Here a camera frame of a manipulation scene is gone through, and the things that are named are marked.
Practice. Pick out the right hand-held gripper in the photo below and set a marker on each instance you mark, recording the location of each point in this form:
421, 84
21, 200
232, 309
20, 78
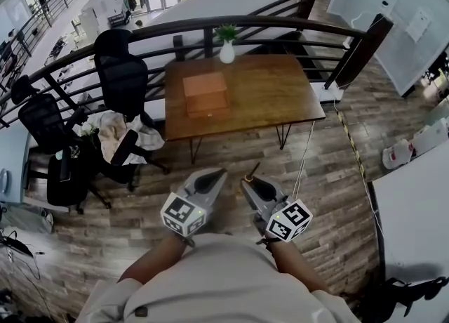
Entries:
289, 221

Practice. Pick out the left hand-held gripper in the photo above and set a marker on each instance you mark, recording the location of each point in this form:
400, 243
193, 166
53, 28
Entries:
182, 214

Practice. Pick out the orange-brown box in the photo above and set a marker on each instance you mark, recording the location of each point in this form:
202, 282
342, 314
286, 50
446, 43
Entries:
207, 93

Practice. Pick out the person's left forearm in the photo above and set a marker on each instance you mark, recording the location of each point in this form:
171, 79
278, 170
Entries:
154, 262

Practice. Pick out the person's right forearm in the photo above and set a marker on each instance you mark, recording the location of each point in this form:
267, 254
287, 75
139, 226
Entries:
298, 269

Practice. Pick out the white floor box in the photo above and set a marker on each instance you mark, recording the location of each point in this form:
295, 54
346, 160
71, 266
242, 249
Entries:
329, 94

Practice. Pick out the black hairpin table leg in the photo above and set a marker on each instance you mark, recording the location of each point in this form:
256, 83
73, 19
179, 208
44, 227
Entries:
192, 154
281, 146

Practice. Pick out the person's white shirt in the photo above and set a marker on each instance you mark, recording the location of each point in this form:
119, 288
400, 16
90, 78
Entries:
217, 279

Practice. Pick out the yellow black floor tape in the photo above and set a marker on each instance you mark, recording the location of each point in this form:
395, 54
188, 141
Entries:
349, 139

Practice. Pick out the beige crumpled cloth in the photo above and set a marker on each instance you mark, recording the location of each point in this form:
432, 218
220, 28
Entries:
119, 128

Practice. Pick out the white flower bouquet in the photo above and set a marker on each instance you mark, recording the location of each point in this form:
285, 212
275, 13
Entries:
88, 130

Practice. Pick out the white vase with green plant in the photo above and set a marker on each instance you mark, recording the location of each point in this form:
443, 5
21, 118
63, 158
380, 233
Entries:
227, 51

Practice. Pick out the black high-back office chair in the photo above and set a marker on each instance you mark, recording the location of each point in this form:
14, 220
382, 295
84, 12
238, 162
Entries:
121, 76
38, 121

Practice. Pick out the white bag with red label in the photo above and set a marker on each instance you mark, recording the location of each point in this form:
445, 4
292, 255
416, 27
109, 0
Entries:
398, 153

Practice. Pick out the white plastic container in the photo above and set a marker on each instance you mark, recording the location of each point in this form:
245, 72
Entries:
431, 132

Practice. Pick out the dark curved metal railing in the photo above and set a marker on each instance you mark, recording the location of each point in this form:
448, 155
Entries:
368, 44

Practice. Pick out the black balcony railing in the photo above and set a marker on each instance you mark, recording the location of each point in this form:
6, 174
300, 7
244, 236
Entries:
52, 2

